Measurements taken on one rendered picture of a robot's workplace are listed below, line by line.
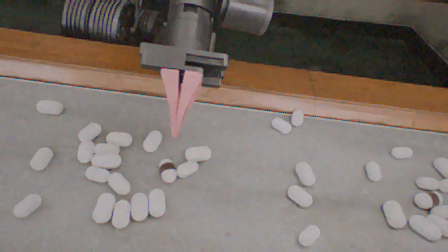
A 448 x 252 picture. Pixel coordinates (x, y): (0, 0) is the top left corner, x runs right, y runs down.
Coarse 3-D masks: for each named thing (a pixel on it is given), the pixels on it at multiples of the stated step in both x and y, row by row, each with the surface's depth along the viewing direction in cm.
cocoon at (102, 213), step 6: (102, 198) 38; (108, 198) 38; (114, 198) 39; (96, 204) 38; (102, 204) 37; (108, 204) 38; (114, 204) 38; (96, 210) 37; (102, 210) 37; (108, 210) 37; (96, 216) 36; (102, 216) 37; (108, 216) 37; (102, 222) 37
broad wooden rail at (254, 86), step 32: (0, 32) 59; (32, 32) 60; (0, 64) 54; (32, 64) 54; (64, 64) 55; (96, 64) 56; (128, 64) 57; (256, 64) 62; (160, 96) 55; (224, 96) 56; (256, 96) 56; (288, 96) 57; (320, 96) 58; (352, 96) 59; (384, 96) 60; (416, 96) 61; (416, 128) 58
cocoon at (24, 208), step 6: (30, 198) 37; (36, 198) 37; (18, 204) 36; (24, 204) 36; (30, 204) 37; (36, 204) 37; (18, 210) 36; (24, 210) 36; (30, 210) 37; (18, 216) 36; (24, 216) 36
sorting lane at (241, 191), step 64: (0, 128) 46; (64, 128) 48; (128, 128) 49; (192, 128) 51; (256, 128) 53; (320, 128) 55; (384, 128) 57; (0, 192) 39; (64, 192) 40; (192, 192) 42; (256, 192) 44; (320, 192) 45; (384, 192) 47
